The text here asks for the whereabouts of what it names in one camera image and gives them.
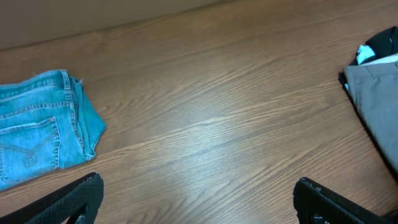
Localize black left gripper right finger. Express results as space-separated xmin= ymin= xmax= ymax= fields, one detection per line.
xmin=293 ymin=177 xmax=395 ymax=224

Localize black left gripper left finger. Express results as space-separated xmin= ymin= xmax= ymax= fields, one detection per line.
xmin=1 ymin=172 xmax=104 ymax=224

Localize light blue denim jeans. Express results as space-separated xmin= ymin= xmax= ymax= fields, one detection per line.
xmin=1 ymin=70 xmax=106 ymax=190

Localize grey khaki trousers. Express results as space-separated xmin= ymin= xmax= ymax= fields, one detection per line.
xmin=343 ymin=54 xmax=397 ymax=171

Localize light blue garment in pile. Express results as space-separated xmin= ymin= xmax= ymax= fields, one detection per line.
xmin=356 ymin=45 xmax=377 ymax=65

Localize black garment in pile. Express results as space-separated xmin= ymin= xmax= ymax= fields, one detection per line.
xmin=338 ymin=26 xmax=397 ymax=110

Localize brown cardboard backboard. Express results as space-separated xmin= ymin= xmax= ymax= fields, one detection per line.
xmin=1 ymin=0 xmax=220 ymax=50

